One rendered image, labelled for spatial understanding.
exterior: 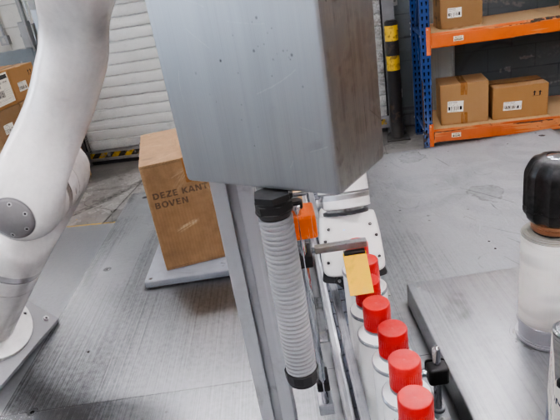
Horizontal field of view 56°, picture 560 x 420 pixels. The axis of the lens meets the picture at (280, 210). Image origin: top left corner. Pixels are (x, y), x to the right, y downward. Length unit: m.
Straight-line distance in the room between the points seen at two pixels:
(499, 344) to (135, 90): 4.68
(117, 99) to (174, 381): 4.52
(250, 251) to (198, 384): 0.43
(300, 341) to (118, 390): 0.56
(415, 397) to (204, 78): 0.34
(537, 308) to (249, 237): 0.47
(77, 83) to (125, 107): 4.52
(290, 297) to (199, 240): 0.80
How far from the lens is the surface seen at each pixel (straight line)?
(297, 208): 0.61
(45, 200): 0.88
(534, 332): 0.90
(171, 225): 1.25
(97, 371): 1.09
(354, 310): 0.70
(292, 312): 0.50
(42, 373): 1.15
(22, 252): 1.02
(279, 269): 0.47
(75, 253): 1.60
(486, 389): 0.84
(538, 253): 0.82
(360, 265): 0.67
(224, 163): 0.48
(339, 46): 0.41
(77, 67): 0.83
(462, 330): 0.94
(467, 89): 4.39
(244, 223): 0.57
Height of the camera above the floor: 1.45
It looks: 24 degrees down
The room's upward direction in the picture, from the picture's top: 9 degrees counter-clockwise
